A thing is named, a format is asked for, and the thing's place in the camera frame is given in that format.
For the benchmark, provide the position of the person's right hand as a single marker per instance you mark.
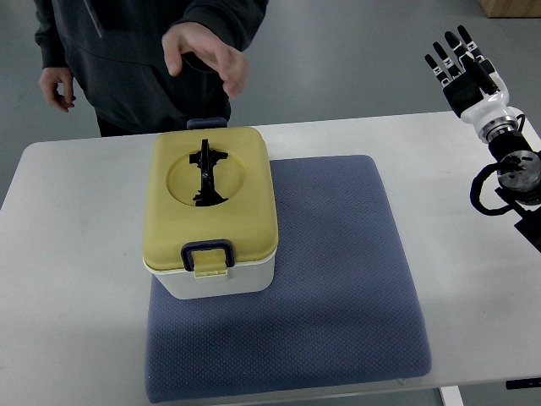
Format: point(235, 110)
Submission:
point(57, 87)

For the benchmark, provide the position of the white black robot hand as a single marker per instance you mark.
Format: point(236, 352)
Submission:
point(471, 85)

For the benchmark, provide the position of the person's left hand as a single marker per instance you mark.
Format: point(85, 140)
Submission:
point(190, 37)

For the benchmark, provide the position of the yellow box lid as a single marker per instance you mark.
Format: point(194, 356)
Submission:
point(209, 188)

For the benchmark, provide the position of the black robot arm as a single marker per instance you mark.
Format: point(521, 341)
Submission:
point(517, 169)

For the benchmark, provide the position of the cardboard box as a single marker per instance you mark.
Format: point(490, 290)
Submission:
point(511, 8)

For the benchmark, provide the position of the white storage box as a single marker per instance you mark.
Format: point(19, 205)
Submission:
point(246, 277)

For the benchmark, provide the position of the person in dark hoodie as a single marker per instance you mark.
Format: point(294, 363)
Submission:
point(114, 51)

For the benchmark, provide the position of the blue gray cushion mat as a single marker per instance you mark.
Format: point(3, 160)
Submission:
point(342, 307)

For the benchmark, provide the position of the white table leg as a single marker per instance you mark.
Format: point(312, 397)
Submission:
point(451, 396)

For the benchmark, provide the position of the black bracket under table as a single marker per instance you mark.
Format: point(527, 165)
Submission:
point(523, 384)

